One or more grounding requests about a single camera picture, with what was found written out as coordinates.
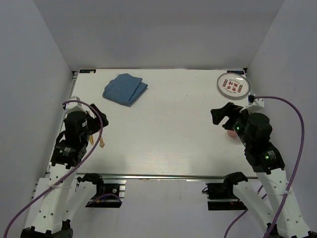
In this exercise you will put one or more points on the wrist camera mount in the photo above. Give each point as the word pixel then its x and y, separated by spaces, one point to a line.
pixel 73 105
pixel 254 104

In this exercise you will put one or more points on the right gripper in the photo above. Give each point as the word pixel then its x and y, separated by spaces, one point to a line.
pixel 218 114

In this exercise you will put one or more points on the white plate red characters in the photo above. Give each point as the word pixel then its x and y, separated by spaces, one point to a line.
pixel 232 85

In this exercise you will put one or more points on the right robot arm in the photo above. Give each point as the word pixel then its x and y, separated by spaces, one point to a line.
pixel 281 218

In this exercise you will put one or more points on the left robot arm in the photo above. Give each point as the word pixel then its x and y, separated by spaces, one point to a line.
pixel 70 152

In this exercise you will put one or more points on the gold fork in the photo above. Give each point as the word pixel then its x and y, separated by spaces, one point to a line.
pixel 101 141

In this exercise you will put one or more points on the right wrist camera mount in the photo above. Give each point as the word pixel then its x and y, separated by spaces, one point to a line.
pixel 254 104

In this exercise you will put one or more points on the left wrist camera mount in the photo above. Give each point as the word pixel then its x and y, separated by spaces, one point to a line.
pixel 73 105

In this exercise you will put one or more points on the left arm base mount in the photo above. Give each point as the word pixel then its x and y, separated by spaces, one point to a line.
pixel 109 195

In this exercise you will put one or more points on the gold knife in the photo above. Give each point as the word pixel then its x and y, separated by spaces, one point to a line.
pixel 91 140

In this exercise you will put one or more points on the blue cloth placemat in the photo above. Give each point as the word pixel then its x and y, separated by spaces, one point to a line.
pixel 125 89

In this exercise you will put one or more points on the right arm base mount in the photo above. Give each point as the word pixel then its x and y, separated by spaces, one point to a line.
pixel 219 199

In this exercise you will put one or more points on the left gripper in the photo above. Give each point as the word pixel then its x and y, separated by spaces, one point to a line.
pixel 95 122

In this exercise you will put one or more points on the pink plastic cup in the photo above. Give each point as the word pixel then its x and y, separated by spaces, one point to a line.
pixel 232 134

